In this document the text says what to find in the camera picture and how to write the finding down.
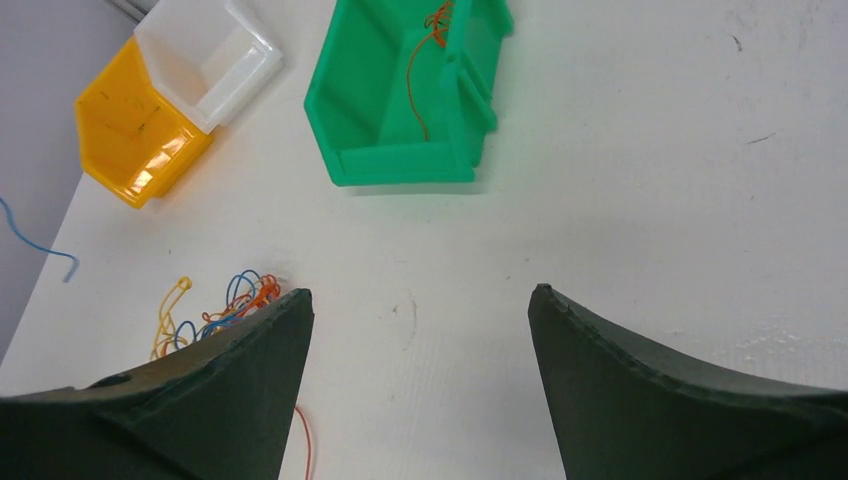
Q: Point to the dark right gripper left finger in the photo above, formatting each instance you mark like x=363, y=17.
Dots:
x=219, y=409

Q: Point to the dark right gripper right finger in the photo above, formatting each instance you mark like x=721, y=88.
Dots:
x=624, y=406

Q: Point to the yellow plastic bin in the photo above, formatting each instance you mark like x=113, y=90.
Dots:
x=132, y=140

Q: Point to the white translucent bin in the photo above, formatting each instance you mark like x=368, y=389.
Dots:
x=208, y=59

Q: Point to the green plastic bin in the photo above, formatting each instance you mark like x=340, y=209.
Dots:
x=402, y=90

